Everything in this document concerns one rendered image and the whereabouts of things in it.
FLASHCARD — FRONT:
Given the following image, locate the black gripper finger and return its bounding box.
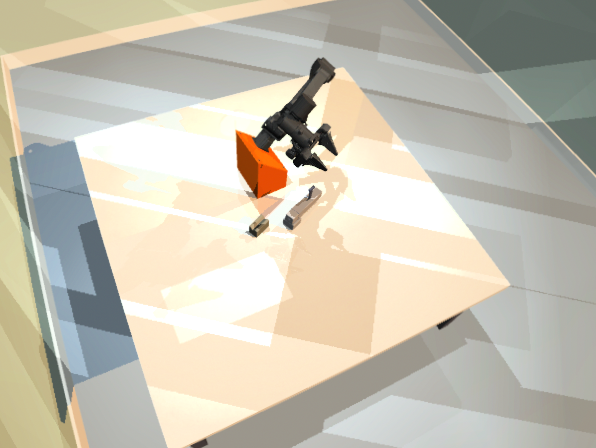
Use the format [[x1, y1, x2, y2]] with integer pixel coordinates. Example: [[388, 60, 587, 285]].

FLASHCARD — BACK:
[[317, 130, 338, 156], [301, 152, 328, 171]]

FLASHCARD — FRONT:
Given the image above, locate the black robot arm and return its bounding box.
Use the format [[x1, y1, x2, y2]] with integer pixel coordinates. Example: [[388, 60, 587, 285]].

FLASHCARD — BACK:
[[251, 57, 337, 160]]

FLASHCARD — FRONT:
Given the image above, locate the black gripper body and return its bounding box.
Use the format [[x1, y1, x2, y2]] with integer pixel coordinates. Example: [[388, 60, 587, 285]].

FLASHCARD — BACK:
[[290, 122, 331, 168]]

